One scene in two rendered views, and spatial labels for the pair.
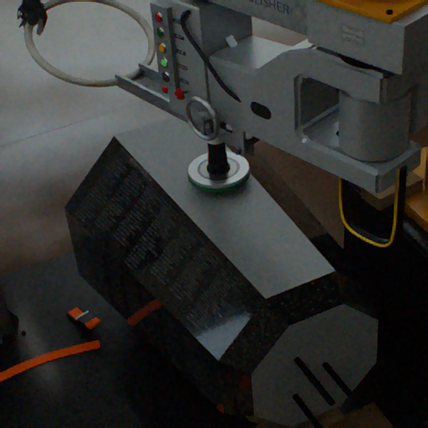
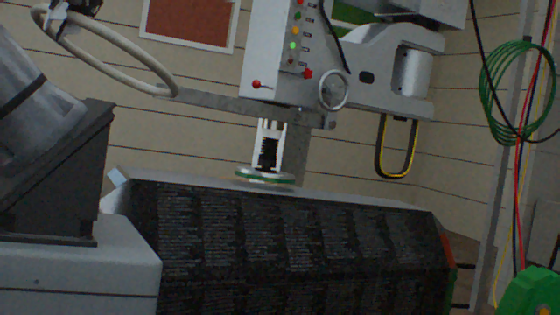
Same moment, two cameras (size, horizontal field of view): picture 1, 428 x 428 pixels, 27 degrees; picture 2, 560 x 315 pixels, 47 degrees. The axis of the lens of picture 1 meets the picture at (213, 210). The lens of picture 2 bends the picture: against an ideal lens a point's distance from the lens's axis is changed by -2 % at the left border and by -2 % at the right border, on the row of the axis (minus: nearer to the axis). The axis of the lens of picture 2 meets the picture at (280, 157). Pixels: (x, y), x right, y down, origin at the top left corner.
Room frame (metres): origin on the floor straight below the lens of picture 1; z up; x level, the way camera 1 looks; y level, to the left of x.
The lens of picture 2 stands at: (2.43, 2.29, 1.10)
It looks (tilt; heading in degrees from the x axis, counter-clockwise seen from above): 3 degrees down; 272
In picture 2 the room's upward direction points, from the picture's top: 9 degrees clockwise
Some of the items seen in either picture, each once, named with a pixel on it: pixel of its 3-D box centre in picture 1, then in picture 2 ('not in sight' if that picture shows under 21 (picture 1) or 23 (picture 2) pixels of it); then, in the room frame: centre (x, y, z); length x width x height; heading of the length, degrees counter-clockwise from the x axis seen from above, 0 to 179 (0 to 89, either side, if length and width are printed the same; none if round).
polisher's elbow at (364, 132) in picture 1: (374, 114); (407, 74); (2.05, -0.46, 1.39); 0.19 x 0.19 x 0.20
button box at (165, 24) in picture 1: (165, 46); (291, 30); (2.53, 0.10, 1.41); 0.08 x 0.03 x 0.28; 41
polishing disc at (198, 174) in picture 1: (218, 169); (265, 172); (2.56, -0.03, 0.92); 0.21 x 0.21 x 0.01
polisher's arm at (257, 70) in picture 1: (297, 99); (363, 73); (2.25, -0.27, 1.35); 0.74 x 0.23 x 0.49; 41
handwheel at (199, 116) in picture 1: (210, 114); (326, 90); (2.39, -0.02, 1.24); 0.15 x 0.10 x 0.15; 41
